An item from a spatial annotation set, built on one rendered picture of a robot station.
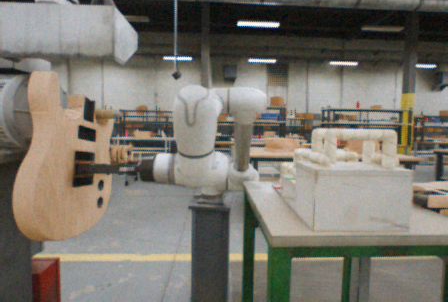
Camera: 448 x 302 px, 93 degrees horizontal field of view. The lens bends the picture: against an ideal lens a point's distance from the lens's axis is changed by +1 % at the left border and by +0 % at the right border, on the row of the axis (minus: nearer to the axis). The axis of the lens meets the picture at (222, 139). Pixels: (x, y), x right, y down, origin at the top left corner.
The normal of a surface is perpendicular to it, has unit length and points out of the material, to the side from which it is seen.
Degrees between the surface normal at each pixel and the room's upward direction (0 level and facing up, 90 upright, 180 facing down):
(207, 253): 90
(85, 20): 90
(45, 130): 85
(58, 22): 90
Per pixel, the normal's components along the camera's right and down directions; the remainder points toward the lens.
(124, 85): 0.04, 0.05
